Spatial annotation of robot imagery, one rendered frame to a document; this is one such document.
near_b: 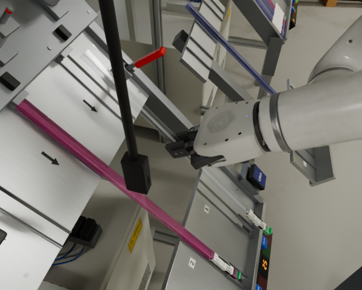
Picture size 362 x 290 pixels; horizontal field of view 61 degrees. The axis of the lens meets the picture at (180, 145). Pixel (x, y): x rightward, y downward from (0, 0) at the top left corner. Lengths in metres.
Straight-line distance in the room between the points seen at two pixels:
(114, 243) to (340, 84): 0.63
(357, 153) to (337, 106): 1.67
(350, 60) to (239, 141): 0.19
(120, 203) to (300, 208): 1.05
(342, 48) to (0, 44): 0.42
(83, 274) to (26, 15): 0.58
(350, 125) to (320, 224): 1.29
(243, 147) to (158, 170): 1.30
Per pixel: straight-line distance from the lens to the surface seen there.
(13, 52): 0.40
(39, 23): 0.45
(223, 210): 0.66
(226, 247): 0.65
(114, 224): 0.85
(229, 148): 0.43
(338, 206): 1.77
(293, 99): 0.42
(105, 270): 0.81
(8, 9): 0.35
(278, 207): 1.65
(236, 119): 0.45
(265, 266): 0.78
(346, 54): 0.49
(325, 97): 0.41
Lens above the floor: 1.36
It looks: 48 degrees down
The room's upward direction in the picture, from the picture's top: straight up
